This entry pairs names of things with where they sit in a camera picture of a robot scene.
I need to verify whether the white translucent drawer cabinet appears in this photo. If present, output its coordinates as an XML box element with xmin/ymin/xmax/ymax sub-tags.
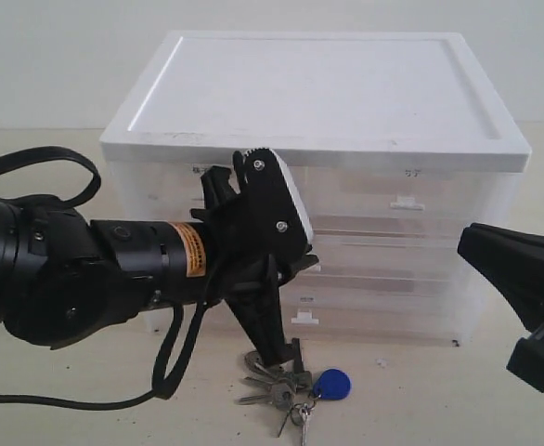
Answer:
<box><xmin>99</xmin><ymin>31</ymin><xmax>532</xmax><ymax>348</ymax></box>

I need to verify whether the small drawer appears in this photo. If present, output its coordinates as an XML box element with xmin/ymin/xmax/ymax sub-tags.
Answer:
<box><xmin>291</xmin><ymin>166</ymin><xmax>500</xmax><ymax>231</ymax></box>
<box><xmin>124</xmin><ymin>163</ymin><xmax>213</xmax><ymax>221</ymax></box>

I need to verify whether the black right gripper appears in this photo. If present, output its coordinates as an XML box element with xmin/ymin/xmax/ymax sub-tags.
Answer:
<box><xmin>457</xmin><ymin>223</ymin><xmax>544</xmax><ymax>393</ymax></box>

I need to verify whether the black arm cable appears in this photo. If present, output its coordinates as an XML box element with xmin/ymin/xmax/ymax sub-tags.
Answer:
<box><xmin>0</xmin><ymin>145</ymin><xmax>217</xmax><ymax>413</ymax></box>

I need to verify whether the key bunch with blue fob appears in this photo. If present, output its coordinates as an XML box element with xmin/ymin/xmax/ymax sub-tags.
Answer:
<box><xmin>236</xmin><ymin>338</ymin><xmax>352</xmax><ymax>445</ymax></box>

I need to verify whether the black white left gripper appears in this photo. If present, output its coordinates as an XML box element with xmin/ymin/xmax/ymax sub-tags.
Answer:
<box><xmin>190</xmin><ymin>147</ymin><xmax>319</xmax><ymax>365</ymax></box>

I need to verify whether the wide clear drawer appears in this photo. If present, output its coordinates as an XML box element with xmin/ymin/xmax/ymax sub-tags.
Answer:
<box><xmin>149</xmin><ymin>285</ymin><xmax>486</xmax><ymax>345</ymax></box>
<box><xmin>297</xmin><ymin>230</ymin><xmax>474</xmax><ymax>289</ymax></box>

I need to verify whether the top right small drawer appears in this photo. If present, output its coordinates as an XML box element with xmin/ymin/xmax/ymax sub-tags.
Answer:
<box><xmin>291</xmin><ymin>166</ymin><xmax>500</xmax><ymax>231</ymax></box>

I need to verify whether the top left small drawer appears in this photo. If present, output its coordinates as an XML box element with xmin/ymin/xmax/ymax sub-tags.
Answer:
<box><xmin>124</xmin><ymin>163</ymin><xmax>213</xmax><ymax>221</ymax></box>

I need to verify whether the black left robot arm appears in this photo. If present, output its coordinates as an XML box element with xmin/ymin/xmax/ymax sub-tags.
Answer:
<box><xmin>0</xmin><ymin>148</ymin><xmax>318</xmax><ymax>365</ymax></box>

